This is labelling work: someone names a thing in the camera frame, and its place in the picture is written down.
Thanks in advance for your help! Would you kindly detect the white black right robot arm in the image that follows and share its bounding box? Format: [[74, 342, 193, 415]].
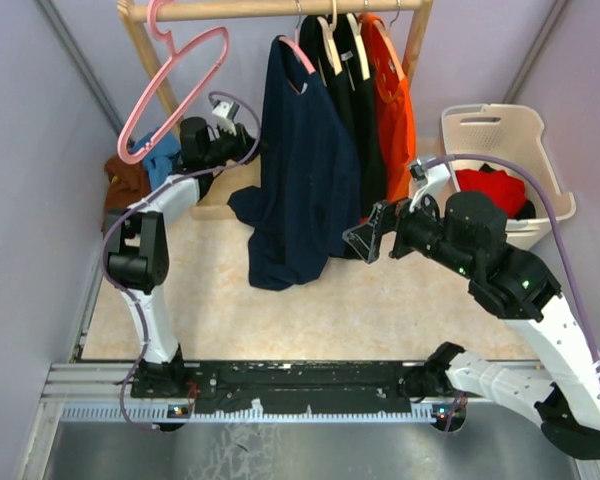
[[343, 192, 600, 460]]

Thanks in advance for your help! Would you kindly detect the navy blue t shirt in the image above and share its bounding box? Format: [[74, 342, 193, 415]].
[[228, 36, 361, 291]]

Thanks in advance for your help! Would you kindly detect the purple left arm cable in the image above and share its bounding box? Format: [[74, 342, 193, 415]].
[[102, 90, 262, 434]]

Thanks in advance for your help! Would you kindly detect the brown t shirt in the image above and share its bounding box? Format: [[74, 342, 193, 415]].
[[104, 154, 151, 215]]

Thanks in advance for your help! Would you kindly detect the red t shirt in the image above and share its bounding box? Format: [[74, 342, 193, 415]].
[[456, 169, 527, 219]]

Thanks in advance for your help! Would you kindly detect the wooden clothes rack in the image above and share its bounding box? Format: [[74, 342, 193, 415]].
[[116, 0, 434, 222]]

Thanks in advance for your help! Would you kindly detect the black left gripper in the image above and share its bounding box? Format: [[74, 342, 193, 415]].
[[203, 119, 267, 168]]

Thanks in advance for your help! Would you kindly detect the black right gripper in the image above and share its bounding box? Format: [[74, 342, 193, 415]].
[[343, 183, 477, 279]]

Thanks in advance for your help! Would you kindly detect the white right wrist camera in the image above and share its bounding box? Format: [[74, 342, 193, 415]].
[[409, 155, 452, 213]]

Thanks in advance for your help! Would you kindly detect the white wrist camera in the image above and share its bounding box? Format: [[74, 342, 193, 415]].
[[211, 100, 240, 136], [409, 155, 452, 213]]

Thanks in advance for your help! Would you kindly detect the wooden hanger under orange shirt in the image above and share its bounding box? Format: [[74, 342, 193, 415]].
[[359, 12, 405, 83]]

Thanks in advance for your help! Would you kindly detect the white laundry basket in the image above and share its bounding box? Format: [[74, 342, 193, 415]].
[[439, 104, 576, 222]]

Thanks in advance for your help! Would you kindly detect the pink hanger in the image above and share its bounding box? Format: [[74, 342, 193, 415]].
[[116, 0, 230, 165], [280, 0, 316, 75]]

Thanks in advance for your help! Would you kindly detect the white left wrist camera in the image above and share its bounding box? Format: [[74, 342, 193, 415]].
[[211, 100, 240, 136]]

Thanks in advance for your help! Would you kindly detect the orange t shirt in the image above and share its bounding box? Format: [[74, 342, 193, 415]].
[[357, 12, 419, 204]]

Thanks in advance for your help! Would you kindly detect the black printed t shirt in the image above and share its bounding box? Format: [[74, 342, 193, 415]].
[[298, 13, 376, 259]]

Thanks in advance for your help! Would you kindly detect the cream hanger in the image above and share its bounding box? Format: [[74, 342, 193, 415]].
[[317, 0, 342, 75], [346, 13, 371, 81]]

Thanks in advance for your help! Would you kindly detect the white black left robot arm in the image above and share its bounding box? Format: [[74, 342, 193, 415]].
[[103, 117, 256, 398]]

